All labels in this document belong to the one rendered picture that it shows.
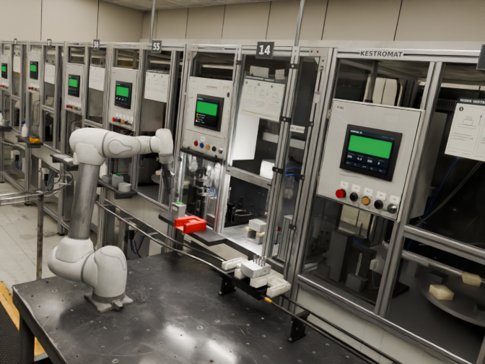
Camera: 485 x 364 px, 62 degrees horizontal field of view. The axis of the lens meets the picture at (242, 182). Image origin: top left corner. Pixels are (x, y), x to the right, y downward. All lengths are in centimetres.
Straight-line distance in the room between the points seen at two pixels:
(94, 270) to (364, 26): 504
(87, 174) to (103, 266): 45
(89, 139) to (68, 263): 61
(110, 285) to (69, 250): 26
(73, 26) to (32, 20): 80
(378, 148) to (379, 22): 440
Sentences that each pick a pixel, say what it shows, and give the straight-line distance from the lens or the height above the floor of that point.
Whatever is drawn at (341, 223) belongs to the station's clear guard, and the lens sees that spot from 196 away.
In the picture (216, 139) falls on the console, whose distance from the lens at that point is 247.
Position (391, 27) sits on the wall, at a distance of 599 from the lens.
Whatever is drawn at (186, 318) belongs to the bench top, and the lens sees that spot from 209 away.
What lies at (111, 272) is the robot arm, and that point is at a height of 87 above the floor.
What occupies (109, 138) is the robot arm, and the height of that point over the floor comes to 148.
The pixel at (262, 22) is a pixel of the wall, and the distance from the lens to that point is 741.
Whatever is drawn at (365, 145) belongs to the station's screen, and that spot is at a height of 163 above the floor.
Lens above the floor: 178
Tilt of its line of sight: 12 degrees down
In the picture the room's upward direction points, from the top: 8 degrees clockwise
